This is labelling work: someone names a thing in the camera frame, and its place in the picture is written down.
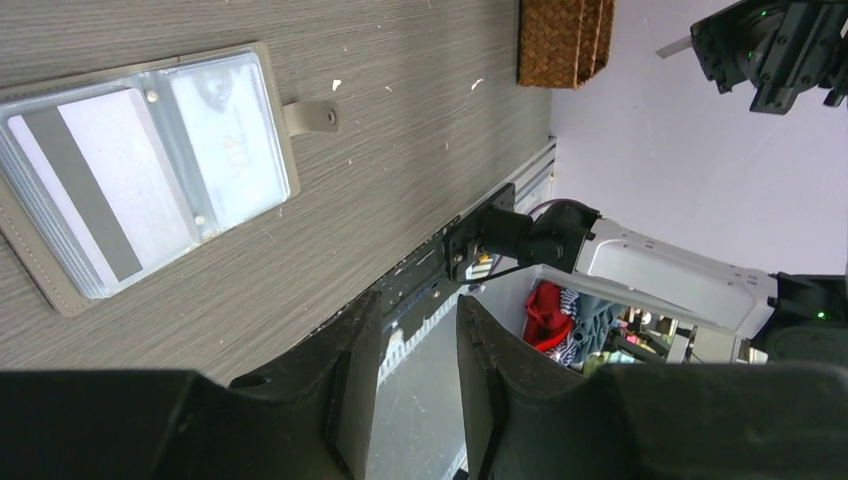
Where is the grey card holder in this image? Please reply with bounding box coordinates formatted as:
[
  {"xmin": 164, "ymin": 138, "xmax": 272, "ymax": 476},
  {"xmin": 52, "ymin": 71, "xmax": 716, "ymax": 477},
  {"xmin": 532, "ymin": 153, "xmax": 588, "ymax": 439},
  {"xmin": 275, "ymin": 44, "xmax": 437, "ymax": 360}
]
[{"xmin": 1, "ymin": 42, "xmax": 340, "ymax": 317}]

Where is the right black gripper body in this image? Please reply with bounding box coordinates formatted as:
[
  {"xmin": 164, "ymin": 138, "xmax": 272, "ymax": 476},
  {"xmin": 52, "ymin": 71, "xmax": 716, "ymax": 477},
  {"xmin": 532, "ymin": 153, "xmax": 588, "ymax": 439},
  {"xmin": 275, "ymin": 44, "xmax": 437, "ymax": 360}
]
[{"xmin": 690, "ymin": 1, "xmax": 847, "ymax": 115}]

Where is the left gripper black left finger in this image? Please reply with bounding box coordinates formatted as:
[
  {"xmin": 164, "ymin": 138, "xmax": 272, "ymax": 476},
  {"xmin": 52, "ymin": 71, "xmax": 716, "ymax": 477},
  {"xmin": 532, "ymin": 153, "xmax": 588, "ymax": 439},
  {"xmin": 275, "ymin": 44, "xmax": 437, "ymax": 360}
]
[{"xmin": 1, "ymin": 292, "xmax": 381, "ymax": 479}]

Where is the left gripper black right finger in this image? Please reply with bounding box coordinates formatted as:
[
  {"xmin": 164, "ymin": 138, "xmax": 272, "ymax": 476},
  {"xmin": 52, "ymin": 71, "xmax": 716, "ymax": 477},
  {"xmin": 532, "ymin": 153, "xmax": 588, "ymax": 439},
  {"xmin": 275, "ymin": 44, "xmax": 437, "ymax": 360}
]
[{"xmin": 457, "ymin": 296, "xmax": 847, "ymax": 479}]

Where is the white credit card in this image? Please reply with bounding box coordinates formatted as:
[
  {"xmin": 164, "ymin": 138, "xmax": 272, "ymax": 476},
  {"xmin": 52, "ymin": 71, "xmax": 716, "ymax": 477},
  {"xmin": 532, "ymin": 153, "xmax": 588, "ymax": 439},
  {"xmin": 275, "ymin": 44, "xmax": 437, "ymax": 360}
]
[{"xmin": 164, "ymin": 53, "xmax": 291, "ymax": 228}]

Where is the brown wicker basket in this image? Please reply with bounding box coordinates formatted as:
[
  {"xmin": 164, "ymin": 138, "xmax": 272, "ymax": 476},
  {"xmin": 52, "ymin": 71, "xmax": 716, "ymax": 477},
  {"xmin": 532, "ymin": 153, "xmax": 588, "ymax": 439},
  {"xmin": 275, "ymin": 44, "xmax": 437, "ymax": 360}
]
[{"xmin": 517, "ymin": 0, "xmax": 616, "ymax": 90}]

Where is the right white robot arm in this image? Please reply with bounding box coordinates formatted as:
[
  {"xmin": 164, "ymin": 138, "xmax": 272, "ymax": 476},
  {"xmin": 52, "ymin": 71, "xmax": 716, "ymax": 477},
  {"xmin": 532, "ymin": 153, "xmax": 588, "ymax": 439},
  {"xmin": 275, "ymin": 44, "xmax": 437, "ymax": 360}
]
[{"xmin": 443, "ymin": 1, "xmax": 847, "ymax": 365}]

